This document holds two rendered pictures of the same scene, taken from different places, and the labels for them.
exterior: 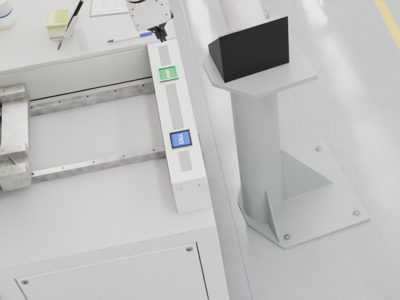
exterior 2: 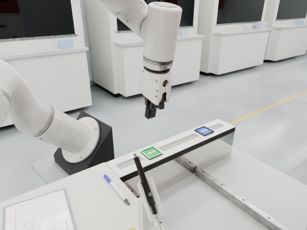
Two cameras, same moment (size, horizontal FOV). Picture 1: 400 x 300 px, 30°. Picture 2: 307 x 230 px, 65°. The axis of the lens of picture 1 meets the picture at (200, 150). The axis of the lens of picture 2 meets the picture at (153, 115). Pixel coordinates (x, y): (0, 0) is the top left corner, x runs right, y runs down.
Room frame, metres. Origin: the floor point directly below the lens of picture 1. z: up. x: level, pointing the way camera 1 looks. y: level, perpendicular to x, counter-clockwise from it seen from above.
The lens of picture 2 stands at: (1.98, 0.62, 1.43)
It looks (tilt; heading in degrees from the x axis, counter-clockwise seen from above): 25 degrees down; 235
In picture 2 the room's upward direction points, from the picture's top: straight up
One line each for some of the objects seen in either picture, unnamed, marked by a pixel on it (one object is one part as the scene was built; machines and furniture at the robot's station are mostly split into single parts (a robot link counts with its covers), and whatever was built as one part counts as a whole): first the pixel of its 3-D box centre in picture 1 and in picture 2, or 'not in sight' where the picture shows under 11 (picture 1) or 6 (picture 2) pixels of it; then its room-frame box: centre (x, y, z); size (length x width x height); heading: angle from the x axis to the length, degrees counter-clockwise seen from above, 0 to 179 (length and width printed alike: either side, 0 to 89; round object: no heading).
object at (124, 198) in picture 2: (130, 37); (116, 189); (1.77, 0.15, 0.97); 0.14 x 0.01 x 0.01; 92
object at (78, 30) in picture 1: (73, 31); (150, 209); (1.77, 0.31, 1.03); 0.06 x 0.04 x 0.13; 92
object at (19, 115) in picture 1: (15, 138); not in sight; (1.54, 0.53, 0.87); 0.36 x 0.08 x 0.03; 2
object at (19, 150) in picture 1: (12, 151); not in sight; (1.46, 0.53, 0.89); 0.08 x 0.03 x 0.03; 92
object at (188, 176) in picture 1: (177, 121); (177, 157); (1.47, 0.05, 0.89); 0.55 x 0.09 x 0.14; 2
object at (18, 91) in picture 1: (13, 92); not in sight; (1.70, 0.54, 0.89); 0.08 x 0.03 x 0.03; 92
